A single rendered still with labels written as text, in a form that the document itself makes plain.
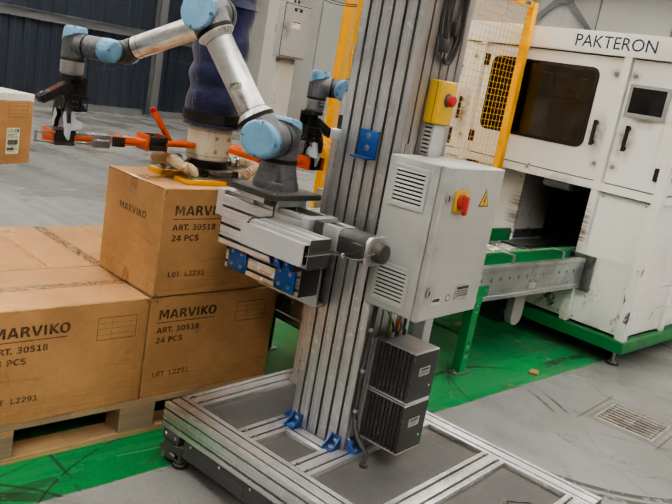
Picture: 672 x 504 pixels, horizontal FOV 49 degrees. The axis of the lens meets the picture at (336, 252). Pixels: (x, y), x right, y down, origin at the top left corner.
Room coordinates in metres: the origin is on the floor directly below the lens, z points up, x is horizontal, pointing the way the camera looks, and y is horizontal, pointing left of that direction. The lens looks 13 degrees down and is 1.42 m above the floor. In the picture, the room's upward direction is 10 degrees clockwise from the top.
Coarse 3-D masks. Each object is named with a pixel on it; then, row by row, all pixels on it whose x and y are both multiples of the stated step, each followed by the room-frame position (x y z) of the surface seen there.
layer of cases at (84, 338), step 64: (0, 256) 2.70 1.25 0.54; (64, 256) 2.85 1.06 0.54; (0, 320) 2.16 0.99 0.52; (64, 320) 2.31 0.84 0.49; (128, 320) 2.48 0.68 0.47; (192, 320) 2.68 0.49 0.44; (256, 320) 2.90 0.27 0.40; (0, 384) 2.17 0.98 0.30; (64, 384) 2.32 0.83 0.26; (128, 384) 2.50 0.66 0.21; (192, 384) 2.71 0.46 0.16
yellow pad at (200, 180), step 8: (176, 176) 2.73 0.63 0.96; (184, 176) 2.73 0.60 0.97; (200, 176) 2.77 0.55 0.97; (208, 176) 2.80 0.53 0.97; (216, 176) 2.84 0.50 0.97; (224, 176) 2.87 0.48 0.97; (232, 176) 2.86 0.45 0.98; (192, 184) 2.68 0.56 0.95; (200, 184) 2.71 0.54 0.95; (208, 184) 2.73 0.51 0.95; (216, 184) 2.76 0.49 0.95; (224, 184) 2.79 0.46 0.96
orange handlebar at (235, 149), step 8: (48, 136) 2.40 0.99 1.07; (80, 136) 2.48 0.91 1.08; (88, 136) 2.50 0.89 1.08; (112, 136) 2.61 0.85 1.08; (120, 136) 2.60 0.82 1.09; (128, 136) 2.63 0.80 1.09; (128, 144) 2.61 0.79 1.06; (136, 144) 2.63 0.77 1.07; (144, 144) 2.66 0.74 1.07; (168, 144) 2.72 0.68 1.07; (176, 144) 2.75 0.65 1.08; (184, 144) 2.78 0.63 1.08; (192, 144) 2.80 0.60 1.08; (232, 144) 2.99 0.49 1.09; (232, 152) 2.84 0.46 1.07; (240, 152) 2.80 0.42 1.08; (256, 160) 2.74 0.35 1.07
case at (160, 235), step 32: (128, 192) 2.69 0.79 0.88; (160, 192) 2.55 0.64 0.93; (192, 192) 2.62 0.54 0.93; (128, 224) 2.68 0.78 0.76; (160, 224) 2.54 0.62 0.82; (192, 224) 2.63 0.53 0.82; (128, 256) 2.66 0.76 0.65; (160, 256) 2.54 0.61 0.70; (192, 256) 2.64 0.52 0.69; (224, 256) 2.75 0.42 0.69; (160, 288) 2.55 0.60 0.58; (192, 288) 2.66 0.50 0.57; (224, 288) 2.77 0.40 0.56
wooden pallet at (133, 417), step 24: (216, 384) 2.79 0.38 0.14; (96, 408) 2.42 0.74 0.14; (120, 408) 2.48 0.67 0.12; (144, 408) 2.56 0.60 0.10; (0, 432) 2.18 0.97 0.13; (72, 432) 2.44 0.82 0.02; (96, 432) 2.47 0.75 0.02; (120, 432) 2.49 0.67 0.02; (0, 456) 2.18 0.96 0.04; (24, 456) 2.24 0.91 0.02
